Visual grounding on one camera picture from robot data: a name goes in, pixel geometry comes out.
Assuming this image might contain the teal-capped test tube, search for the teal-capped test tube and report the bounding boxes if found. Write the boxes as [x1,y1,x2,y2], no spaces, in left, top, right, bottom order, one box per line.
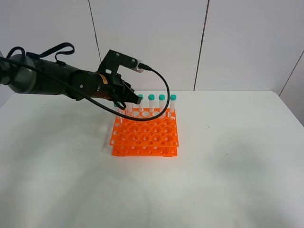
[125,103,133,116]
[113,102,124,124]

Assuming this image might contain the black left camera cable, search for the black left camera cable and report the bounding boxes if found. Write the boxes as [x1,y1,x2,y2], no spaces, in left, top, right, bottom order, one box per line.
[0,42,171,120]

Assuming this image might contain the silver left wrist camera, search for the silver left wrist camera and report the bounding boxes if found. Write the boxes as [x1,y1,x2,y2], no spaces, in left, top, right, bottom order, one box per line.
[97,50,143,76]

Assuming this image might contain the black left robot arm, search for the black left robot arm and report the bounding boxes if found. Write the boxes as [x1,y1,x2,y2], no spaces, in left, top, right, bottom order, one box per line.
[0,57,141,105]

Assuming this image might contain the row tube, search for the row tube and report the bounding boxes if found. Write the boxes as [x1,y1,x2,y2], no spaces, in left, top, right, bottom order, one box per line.
[158,94,165,112]
[170,94,177,113]
[138,94,144,113]
[148,94,155,113]

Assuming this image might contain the orange test tube rack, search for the orange test tube rack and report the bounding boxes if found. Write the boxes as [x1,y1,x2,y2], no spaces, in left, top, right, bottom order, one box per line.
[109,110,179,157]

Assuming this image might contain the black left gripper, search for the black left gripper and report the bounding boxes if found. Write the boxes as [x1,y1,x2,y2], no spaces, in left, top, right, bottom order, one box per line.
[91,73,142,110]

